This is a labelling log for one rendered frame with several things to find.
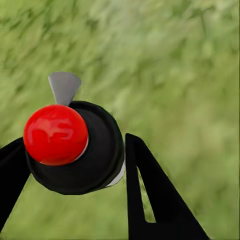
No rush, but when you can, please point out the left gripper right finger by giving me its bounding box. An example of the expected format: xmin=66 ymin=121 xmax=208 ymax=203
xmin=125 ymin=133 xmax=210 ymax=240

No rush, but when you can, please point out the insectifuge atomizer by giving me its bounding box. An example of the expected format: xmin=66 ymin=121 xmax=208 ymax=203
xmin=23 ymin=71 xmax=126 ymax=195

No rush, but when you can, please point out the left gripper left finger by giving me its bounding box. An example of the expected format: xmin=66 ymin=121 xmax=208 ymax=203
xmin=0 ymin=137 xmax=31 ymax=233

